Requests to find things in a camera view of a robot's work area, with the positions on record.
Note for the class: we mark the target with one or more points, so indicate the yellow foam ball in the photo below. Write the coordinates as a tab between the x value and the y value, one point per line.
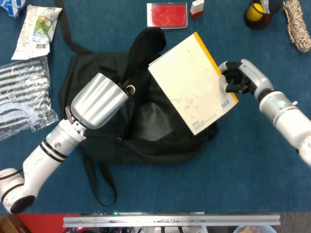
253	12

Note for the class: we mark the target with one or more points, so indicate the black mesh pen holder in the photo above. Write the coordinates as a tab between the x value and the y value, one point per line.
252	24

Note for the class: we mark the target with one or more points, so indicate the blue white snake puzzle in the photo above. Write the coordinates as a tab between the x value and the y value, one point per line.
11	7

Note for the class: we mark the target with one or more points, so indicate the aluminium profile rail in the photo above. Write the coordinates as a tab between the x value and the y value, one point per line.
170	221

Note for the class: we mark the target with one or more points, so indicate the brown cardboard box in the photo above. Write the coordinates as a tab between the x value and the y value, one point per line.
8	224

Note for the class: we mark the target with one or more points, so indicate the white yellow Lexicon book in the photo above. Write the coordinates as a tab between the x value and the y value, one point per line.
189	82

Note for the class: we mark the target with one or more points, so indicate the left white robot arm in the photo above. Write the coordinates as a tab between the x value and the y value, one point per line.
43	160

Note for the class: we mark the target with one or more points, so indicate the striped garment in plastic bag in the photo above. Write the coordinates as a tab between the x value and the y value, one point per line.
22	97

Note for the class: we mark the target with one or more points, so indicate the light blue bowl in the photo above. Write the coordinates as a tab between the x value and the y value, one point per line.
252	229

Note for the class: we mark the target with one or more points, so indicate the red ink pad tin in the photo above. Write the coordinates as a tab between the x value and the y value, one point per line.
167	15

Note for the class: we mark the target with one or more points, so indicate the red white stamp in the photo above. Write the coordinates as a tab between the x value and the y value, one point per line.
196	8

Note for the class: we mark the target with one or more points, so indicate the red box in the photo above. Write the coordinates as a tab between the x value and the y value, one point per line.
43	222

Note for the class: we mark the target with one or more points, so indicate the red cap whiteboard marker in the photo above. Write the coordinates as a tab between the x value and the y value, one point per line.
267	19

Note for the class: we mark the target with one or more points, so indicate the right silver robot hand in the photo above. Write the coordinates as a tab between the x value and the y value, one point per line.
255	75

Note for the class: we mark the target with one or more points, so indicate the white green snack bag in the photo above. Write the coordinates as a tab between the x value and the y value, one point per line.
34	36

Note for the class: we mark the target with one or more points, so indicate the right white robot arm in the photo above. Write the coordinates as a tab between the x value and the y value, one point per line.
281	114

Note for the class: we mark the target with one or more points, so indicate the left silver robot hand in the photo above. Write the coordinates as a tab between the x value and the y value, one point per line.
97	102

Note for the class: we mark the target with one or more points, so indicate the black fabric backpack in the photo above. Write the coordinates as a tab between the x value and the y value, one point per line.
150	145

